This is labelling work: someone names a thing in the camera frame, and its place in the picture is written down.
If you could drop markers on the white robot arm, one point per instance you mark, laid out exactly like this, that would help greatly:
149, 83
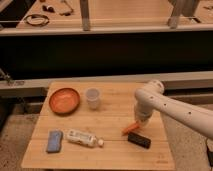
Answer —
150, 97

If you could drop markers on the clear plastic cup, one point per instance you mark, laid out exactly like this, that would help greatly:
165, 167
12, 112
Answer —
93, 98

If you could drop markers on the orange bowl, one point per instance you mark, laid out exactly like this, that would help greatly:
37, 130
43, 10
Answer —
64, 101

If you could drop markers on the black rectangular block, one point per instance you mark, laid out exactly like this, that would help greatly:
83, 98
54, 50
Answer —
139, 140

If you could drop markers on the blue sponge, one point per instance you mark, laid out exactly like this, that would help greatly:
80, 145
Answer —
54, 141

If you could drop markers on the small dark tool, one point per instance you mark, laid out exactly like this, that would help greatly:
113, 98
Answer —
48, 9

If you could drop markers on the grey metal leg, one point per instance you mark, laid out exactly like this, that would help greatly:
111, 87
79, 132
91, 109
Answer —
187, 8

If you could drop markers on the grey metal post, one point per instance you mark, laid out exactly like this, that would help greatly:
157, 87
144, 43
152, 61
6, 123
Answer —
84, 7

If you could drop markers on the metal clamp bracket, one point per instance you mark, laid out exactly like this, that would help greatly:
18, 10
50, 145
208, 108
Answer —
8, 79

